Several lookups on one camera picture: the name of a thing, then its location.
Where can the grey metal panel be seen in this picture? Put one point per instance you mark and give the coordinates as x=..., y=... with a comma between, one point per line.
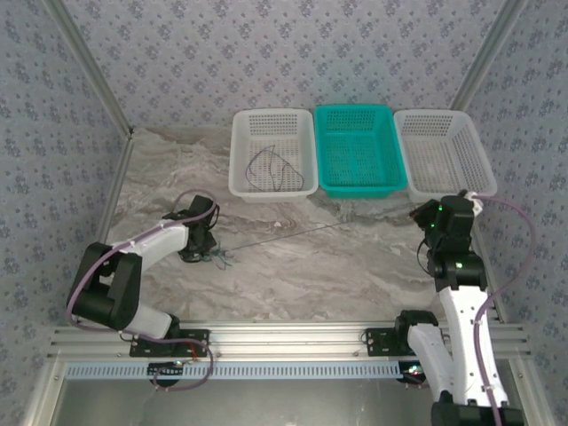
x=284, y=404

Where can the small black controller board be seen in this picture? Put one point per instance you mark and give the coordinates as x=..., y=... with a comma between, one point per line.
x=412, y=370
x=166, y=370

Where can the aluminium frame post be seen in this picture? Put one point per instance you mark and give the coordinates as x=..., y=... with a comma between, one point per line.
x=89, y=66
x=483, y=53

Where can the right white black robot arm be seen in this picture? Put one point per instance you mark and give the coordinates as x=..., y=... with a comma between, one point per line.
x=466, y=333

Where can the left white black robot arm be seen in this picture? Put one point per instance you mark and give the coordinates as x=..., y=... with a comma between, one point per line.
x=155, y=242

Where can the white perforated plastic basket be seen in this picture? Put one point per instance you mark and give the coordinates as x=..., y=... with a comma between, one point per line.
x=444, y=151
x=284, y=128

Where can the aluminium frame side rail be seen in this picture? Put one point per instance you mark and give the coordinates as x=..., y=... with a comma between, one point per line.
x=539, y=399
x=42, y=399

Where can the teal perforated plastic basket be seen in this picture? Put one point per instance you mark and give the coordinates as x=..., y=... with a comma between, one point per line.
x=355, y=146

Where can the aluminium cross rail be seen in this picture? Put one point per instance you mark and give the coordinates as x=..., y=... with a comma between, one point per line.
x=284, y=339

